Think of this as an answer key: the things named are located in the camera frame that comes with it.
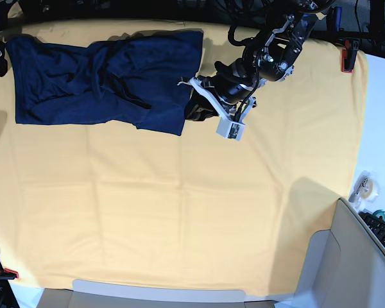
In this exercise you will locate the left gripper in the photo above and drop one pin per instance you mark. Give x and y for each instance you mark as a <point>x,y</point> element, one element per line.
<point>206,102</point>

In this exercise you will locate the navy blue long-sleeve shirt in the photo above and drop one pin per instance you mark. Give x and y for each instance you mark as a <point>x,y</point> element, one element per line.
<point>135,80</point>

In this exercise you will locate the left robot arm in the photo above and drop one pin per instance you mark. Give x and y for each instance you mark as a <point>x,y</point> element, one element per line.
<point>268,56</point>

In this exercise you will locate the yellow table cloth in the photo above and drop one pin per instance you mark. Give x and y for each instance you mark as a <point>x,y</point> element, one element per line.
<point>111,203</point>

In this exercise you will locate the red clamp top right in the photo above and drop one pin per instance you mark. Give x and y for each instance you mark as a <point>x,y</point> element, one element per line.
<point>349,54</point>

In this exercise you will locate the red clamp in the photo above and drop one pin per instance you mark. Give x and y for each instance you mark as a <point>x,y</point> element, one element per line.
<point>349,54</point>
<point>7,274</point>

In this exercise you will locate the clear tape dispenser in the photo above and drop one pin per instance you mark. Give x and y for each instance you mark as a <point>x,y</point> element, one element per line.
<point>366,189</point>

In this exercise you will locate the green tape roll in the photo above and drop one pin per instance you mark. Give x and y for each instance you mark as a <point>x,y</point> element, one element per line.
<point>380,214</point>

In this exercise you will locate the red clamp bottom left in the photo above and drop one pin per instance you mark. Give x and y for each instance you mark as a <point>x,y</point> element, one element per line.
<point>7,274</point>

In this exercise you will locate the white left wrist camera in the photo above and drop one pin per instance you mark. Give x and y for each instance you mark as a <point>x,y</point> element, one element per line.
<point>230,130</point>

